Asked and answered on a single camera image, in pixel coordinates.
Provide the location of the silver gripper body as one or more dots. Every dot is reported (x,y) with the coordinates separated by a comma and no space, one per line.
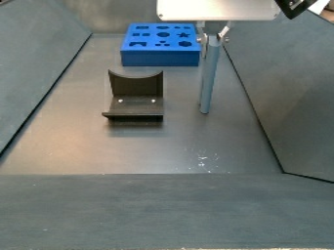
(216,10)

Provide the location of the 1 gripper finger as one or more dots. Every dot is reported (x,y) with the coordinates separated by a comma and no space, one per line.
(223,32)
(201,37)

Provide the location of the light blue square-circle object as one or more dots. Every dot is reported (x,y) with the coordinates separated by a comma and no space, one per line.
(208,69)

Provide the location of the blue shape-hole fixture block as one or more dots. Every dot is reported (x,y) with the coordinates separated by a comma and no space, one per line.
(160,44)

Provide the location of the black regrasp fixture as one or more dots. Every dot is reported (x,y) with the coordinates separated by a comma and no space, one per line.
(136,96)

